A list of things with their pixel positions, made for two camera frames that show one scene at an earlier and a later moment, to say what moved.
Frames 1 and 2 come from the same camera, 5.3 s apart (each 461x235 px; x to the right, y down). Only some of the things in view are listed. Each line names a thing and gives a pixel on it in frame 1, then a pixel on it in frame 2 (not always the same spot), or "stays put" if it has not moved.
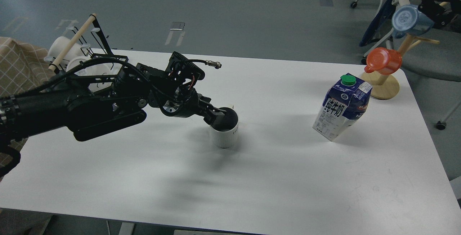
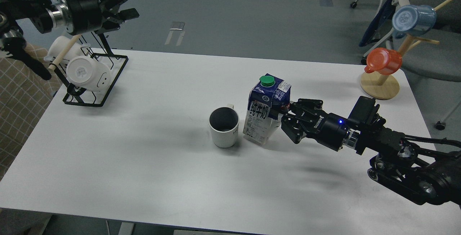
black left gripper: [186, 102] → [89, 9]
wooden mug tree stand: [386, 86] stays put
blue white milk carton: [345, 103] → [268, 100]
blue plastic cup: [407, 19] stays put
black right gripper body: [440, 6] → [330, 130]
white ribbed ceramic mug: [225, 129] stays put
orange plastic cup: [385, 61] stays put
